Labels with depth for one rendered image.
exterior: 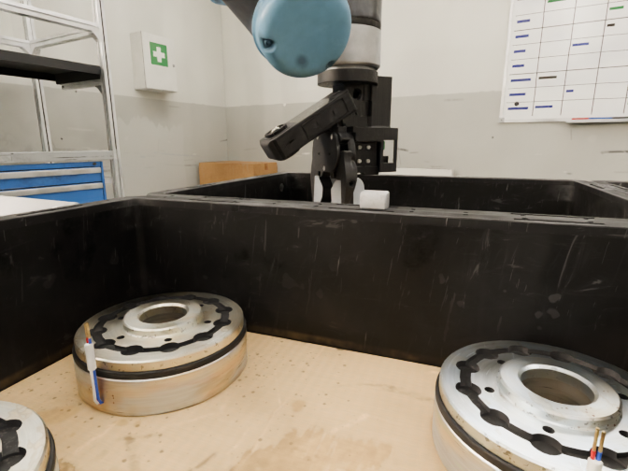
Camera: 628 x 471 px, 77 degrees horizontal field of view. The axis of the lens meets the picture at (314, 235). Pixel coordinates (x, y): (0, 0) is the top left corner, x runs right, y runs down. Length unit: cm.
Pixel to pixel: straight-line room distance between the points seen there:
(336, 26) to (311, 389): 25
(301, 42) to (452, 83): 294
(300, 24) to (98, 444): 29
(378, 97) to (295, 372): 34
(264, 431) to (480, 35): 316
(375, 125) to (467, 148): 271
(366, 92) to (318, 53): 18
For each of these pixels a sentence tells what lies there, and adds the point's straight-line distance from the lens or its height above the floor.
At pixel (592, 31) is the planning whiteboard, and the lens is 321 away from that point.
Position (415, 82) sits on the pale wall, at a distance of 332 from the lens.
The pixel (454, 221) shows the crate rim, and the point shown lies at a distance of 25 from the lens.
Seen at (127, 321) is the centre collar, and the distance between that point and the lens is 27.
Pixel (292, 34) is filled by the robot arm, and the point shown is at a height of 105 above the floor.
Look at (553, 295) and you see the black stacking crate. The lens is 27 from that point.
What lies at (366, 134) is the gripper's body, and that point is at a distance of 47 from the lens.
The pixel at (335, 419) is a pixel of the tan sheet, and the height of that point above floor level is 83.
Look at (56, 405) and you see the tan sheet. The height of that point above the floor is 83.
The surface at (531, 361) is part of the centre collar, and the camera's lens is 24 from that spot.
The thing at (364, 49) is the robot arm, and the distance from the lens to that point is 48.
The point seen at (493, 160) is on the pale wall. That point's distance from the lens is 317.
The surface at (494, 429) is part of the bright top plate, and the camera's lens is 19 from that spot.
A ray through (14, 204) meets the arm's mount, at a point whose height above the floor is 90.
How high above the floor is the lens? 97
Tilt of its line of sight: 13 degrees down
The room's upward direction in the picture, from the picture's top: straight up
